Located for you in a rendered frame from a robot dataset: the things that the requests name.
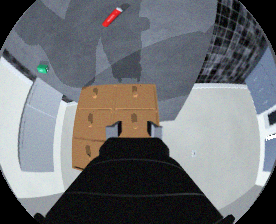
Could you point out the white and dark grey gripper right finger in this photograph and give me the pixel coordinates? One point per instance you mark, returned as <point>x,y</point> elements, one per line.
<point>154,130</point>

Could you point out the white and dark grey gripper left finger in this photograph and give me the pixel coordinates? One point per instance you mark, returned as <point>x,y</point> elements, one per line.
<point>114,130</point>

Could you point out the tan wooden chest of drawers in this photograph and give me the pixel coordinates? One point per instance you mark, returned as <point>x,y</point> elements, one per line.
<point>112,119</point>

